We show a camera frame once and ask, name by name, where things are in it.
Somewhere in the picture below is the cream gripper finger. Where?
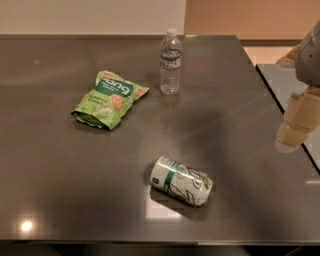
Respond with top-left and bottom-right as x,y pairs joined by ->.
275,86 -> 320,153

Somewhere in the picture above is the white green 7up can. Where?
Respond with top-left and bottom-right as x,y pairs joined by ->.
150,156 -> 214,207

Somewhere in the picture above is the clear plastic water bottle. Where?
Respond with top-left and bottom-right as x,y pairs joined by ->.
160,28 -> 183,95

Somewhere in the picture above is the green snack chip bag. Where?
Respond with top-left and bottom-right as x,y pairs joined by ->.
72,70 -> 149,130

